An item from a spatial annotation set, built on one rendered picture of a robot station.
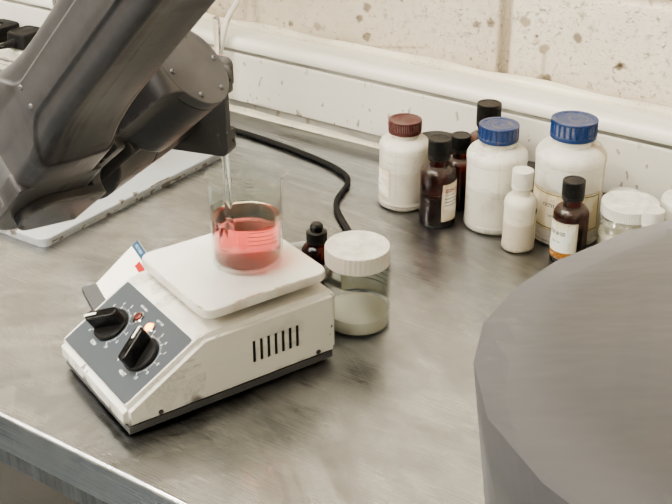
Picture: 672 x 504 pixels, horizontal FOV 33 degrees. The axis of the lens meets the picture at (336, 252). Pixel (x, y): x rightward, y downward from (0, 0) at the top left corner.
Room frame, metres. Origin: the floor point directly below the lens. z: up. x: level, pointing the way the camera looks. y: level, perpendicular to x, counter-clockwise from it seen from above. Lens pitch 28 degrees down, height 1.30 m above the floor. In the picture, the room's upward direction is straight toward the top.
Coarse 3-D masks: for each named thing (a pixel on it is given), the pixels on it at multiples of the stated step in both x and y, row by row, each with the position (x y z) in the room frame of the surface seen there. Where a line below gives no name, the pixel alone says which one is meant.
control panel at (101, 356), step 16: (128, 288) 0.85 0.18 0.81; (112, 304) 0.84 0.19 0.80; (128, 304) 0.83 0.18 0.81; (144, 304) 0.82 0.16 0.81; (128, 320) 0.81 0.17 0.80; (144, 320) 0.81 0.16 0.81; (160, 320) 0.80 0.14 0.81; (80, 336) 0.82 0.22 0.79; (128, 336) 0.80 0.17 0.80; (160, 336) 0.78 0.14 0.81; (176, 336) 0.77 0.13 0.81; (80, 352) 0.80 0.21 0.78; (96, 352) 0.79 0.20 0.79; (112, 352) 0.79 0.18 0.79; (160, 352) 0.76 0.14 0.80; (176, 352) 0.76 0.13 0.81; (96, 368) 0.78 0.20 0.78; (112, 368) 0.77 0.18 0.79; (144, 368) 0.76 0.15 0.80; (160, 368) 0.75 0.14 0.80; (112, 384) 0.75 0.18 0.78; (128, 384) 0.75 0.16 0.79; (144, 384) 0.74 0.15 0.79; (128, 400) 0.73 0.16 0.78
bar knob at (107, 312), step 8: (88, 312) 0.82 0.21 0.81; (96, 312) 0.81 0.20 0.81; (104, 312) 0.81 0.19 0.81; (112, 312) 0.81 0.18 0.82; (120, 312) 0.81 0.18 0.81; (88, 320) 0.81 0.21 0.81; (96, 320) 0.81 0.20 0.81; (104, 320) 0.81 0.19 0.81; (112, 320) 0.81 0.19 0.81; (120, 320) 0.81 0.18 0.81; (96, 328) 0.81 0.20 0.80; (104, 328) 0.81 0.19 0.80; (112, 328) 0.81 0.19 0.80; (120, 328) 0.80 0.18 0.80; (96, 336) 0.81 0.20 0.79; (104, 336) 0.80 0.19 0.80; (112, 336) 0.80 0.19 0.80
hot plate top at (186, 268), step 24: (192, 240) 0.89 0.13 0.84; (144, 264) 0.86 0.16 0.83; (168, 264) 0.85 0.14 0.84; (192, 264) 0.85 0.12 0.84; (288, 264) 0.85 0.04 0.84; (312, 264) 0.85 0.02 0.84; (168, 288) 0.82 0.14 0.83; (192, 288) 0.81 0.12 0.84; (216, 288) 0.81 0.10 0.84; (240, 288) 0.81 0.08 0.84; (264, 288) 0.81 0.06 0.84; (288, 288) 0.81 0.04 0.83; (216, 312) 0.77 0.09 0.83
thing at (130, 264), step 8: (128, 256) 0.97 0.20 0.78; (136, 256) 0.96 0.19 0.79; (120, 264) 0.97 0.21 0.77; (128, 264) 0.96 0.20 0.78; (136, 264) 0.95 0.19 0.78; (112, 272) 0.96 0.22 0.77; (120, 272) 0.96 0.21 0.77; (128, 272) 0.95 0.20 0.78; (136, 272) 0.94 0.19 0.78; (104, 280) 0.96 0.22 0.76; (112, 280) 0.95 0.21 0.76; (120, 280) 0.95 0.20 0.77; (112, 288) 0.94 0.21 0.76
